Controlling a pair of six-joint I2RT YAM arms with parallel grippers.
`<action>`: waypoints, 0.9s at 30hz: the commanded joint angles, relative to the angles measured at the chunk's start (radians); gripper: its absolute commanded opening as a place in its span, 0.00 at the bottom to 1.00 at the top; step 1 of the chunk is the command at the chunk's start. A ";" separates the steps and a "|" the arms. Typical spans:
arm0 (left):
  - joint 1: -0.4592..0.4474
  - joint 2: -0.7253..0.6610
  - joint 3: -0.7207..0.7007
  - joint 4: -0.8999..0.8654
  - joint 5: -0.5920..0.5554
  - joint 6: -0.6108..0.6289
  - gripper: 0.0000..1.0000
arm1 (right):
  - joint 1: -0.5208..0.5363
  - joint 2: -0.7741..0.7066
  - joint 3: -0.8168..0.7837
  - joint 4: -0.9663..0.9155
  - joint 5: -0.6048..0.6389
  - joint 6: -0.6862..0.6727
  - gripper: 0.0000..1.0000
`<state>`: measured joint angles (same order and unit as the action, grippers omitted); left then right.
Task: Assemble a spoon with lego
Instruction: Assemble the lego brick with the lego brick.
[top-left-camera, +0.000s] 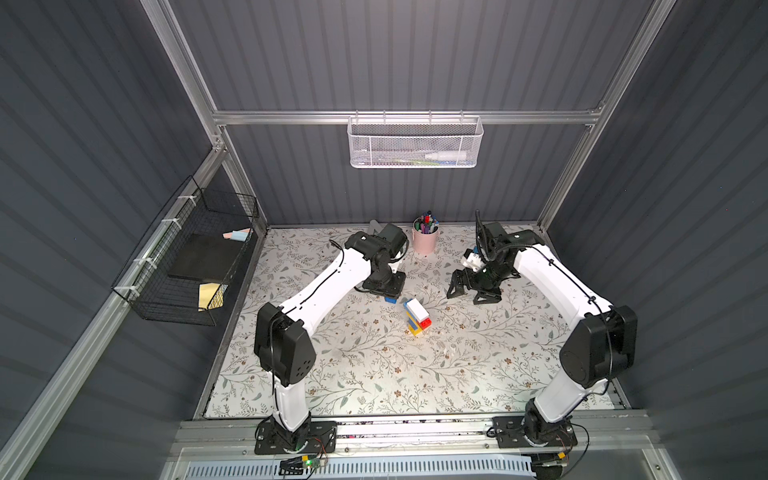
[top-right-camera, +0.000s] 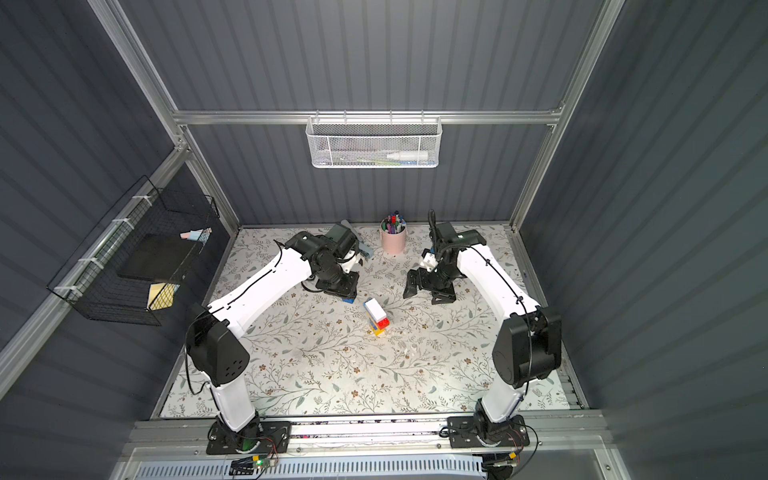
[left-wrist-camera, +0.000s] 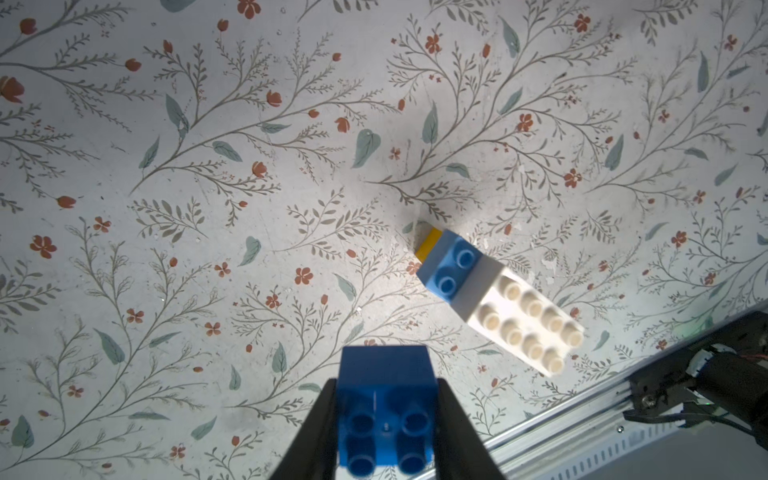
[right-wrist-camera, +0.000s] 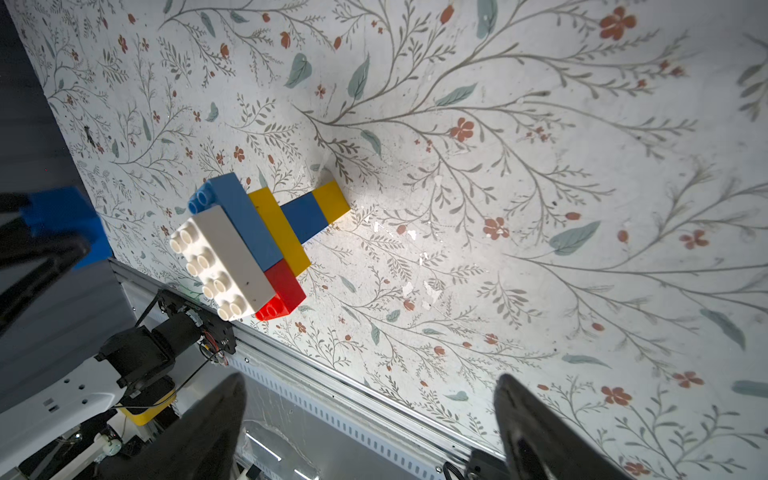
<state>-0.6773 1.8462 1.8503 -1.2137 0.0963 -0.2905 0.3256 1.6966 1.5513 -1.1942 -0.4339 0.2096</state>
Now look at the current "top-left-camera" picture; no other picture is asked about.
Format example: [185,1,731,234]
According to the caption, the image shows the white tube in basket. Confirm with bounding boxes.
[425,151,468,164]

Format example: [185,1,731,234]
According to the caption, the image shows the white lego plate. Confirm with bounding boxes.
[405,298,430,324]

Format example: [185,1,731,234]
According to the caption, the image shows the pastel eraser block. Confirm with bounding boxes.
[222,228,252,242]

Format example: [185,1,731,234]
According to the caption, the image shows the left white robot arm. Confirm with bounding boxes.
[254,223,409,434]

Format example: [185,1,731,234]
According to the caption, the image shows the pens in cup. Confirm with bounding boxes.
[413,210,439,235]

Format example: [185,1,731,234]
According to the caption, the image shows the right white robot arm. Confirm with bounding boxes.
[446,220,638,447]

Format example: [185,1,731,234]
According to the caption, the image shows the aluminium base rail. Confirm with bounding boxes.
[170,410,661,459]

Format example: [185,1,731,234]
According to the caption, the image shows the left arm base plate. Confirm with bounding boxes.
[254,417,338,455]

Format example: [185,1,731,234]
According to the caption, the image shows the grey stapler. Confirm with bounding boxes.
[368,220,384,235]

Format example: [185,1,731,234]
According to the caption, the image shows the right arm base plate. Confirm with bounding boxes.
[489,415,578,450]

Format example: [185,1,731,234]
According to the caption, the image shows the black wire basket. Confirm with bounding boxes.
[112,178,260,327]

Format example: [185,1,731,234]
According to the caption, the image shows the black notebook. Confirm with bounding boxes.
[168,234,243,283]

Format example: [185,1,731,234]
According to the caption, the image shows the white wire mesh basket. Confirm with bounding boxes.
[347,113,484,169]

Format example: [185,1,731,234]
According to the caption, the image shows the pink pen cup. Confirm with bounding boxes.
[412,219,440,255]

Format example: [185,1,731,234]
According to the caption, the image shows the yellow sticky notes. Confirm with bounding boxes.
[198,283,228,311]

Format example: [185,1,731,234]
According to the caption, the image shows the light blue lego brick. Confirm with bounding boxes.
[403,302,415,320]

